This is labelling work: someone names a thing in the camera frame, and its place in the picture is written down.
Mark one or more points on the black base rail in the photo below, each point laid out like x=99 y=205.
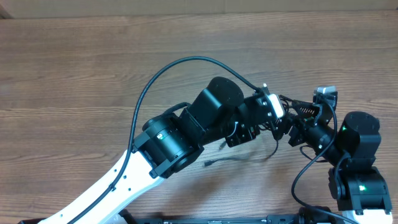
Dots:
x=214 y=220

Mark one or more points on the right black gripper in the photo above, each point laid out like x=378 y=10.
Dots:
x=300 y=126

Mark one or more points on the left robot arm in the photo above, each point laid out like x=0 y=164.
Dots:
x=168 y=143

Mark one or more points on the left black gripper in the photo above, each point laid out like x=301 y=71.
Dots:
x=242 y=136

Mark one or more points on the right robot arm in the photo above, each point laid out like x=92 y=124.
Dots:
x=360 y=191

